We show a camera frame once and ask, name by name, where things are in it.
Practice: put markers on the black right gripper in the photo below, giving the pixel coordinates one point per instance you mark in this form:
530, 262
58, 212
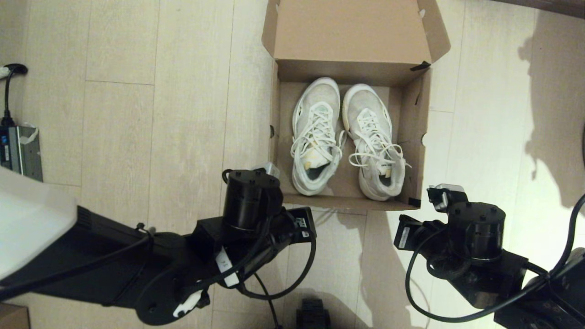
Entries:
416, 235

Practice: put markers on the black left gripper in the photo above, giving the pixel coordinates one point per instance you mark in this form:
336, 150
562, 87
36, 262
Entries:
295, 226

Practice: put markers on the white mesh sneaker orange tongue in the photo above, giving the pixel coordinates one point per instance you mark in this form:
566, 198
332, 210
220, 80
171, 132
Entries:
315, 137

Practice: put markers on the brown cardboard shoe box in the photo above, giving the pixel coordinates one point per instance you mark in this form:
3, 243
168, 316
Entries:
352, 41

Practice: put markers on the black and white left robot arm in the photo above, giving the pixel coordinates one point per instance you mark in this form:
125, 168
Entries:
114, 256

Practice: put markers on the black and silver robot base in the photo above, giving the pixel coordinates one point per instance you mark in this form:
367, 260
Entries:
313, 315

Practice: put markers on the brown cardboard piece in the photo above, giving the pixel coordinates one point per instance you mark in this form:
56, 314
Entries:
13, 317

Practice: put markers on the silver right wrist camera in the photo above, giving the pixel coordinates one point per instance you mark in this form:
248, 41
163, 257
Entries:
445, 194

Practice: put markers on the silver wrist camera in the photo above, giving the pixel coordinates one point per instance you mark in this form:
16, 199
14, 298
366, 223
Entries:
445, 194
269, 170

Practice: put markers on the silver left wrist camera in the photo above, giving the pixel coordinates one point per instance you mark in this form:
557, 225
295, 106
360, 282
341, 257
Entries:
269, 170

